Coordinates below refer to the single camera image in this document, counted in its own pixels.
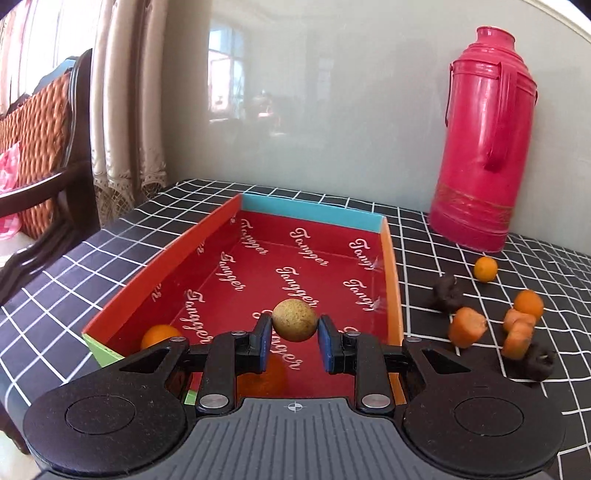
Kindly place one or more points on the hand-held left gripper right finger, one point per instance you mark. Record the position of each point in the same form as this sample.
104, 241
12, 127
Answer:
324, 344

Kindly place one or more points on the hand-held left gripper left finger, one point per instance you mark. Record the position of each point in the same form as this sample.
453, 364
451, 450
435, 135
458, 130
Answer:
264, 344

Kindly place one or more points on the round brown fruit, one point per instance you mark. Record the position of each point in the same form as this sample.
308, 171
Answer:
294, 320

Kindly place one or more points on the red cardboard box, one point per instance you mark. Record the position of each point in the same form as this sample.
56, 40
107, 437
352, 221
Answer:
295, 263

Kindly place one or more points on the dark wrinkled fruit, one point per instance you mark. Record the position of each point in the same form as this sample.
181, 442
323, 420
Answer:
447, 294
540, 361

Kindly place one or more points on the black white checked tablecloth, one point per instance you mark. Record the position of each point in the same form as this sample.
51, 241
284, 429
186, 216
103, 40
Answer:
461, 383

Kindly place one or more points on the large orange carrot chunk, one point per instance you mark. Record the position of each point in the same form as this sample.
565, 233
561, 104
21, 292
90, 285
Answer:
466, 327

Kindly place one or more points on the small orange tangerine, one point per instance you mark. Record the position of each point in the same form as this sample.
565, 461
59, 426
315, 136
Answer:
485, 269

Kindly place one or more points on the red thermos flask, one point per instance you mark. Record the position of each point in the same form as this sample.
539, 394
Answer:
480, 152

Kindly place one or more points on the beige lace curtain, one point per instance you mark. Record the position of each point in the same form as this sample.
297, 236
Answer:
124, 115

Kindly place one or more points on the wooden sofa with orange cushion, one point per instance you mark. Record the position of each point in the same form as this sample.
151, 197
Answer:
46, 138

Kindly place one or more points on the pink checked cloth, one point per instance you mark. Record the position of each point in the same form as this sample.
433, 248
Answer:
9, 184

